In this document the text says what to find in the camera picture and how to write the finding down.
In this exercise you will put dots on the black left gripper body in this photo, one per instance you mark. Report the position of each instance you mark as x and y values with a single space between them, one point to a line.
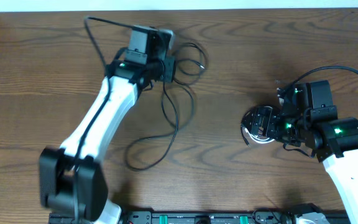
169 69

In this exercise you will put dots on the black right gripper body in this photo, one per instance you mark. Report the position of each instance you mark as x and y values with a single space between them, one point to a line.
288 129

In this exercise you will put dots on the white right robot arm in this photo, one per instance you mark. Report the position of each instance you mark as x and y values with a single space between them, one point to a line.
338 152

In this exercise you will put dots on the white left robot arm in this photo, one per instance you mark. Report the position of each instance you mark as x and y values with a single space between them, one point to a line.
71 177

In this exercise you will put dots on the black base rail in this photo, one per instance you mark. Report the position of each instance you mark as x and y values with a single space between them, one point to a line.
304 213

